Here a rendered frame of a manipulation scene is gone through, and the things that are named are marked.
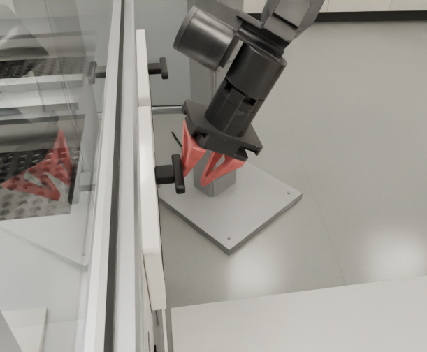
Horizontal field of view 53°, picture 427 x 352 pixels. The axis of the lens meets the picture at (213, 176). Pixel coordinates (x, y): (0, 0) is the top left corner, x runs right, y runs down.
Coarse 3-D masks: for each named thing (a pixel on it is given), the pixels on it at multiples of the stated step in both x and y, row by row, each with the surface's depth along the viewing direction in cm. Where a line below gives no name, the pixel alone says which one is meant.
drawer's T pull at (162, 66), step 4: (160, 60) 81; (164, 60) 81; (148, 64) 80; (152, 64) 80; (156, 64) 80; (160, 64) 80; (164, 64) 80; (148, 68) 79; (152, 68) 79; (156, 68) 79; (160, 68) 79; (164, 68) 78; (148, 72) 79; (152, 72) 79; (156, 72) 79; (160, 72) 79; (164, 72) 77; (164, 76) 77
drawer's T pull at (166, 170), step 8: (176, 160) 57; (160, 168) 56; (168, 168) 56; (176, 168) 56; (160, 176) 55; (168, 176) 55; (176, 176) 54; (176, 184) 53; (176, 192) 53; (184, 192) 53
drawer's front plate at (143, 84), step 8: (136, 32) 88; (144, 32) 88; (136, 40) 85; (144, 40) 85; (144, 48) 81; (144, 56) 79; (144, 64) 76; (144, 72) 74; (144, 80) 71; (144, 88) 69; (144, 96) 67; (144, 104) 68; (152, 128) 73
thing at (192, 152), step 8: (184, 120) 57; (184, 128) 56; (184, 136) 57; (192, 136) 54; (184, 144) 58; (192, 144) 53; (184, 152) 58; (192, 152) 53; (200, 152) 53; (184, 160) 58; (192, 160) 55; (184, 168) 57; (184, 176) 58
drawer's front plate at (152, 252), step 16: (144, 112) 63; (144, 128) 60; (144, 144) 57; (144, 160) 54; (144, 176) 52; (144, 192) 50; (144, 208) 48; (144, 224) 46; (144, 240) 44; (160, 240) 52; (144, 256) 44; (160, 256) 44; (160, 272) 45; (160, 288) 47; (160, 304) 49
